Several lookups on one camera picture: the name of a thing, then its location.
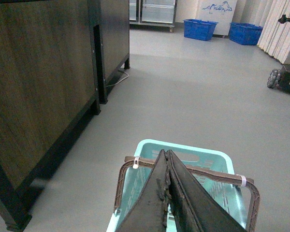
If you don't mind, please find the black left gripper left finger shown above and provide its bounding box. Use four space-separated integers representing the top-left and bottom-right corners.
116 150 171 232

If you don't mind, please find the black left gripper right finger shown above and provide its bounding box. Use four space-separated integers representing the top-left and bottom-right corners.
166 150 245 232

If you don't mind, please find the light blue plastic basket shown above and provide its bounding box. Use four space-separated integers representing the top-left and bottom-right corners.
107 139 260 232

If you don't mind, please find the dark wooden display cabinet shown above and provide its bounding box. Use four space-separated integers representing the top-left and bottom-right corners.
0 0 101 232

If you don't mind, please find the left blue plastic crate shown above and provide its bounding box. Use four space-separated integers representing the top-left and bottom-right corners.
184 19 218 41

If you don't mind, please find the blue plastic crate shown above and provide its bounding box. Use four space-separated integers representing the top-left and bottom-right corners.
229 23 263 45
184 19 218 41

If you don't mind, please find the right blue plastic crate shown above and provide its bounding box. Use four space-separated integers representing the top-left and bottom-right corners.
229 23 263 45

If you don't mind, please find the glass door refrigerator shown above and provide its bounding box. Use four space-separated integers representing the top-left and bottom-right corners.
129 0 177 33

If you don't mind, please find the white power cable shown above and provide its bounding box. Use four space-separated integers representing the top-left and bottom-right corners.
105 69 130 88

